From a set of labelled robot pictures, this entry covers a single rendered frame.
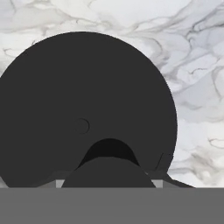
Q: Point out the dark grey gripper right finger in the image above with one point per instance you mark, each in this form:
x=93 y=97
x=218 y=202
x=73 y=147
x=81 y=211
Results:
x=157 y=183

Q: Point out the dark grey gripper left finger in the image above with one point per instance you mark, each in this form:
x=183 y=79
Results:
x=59 y=183

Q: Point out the black round blender lid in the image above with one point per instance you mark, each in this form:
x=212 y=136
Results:
x=87 y=87

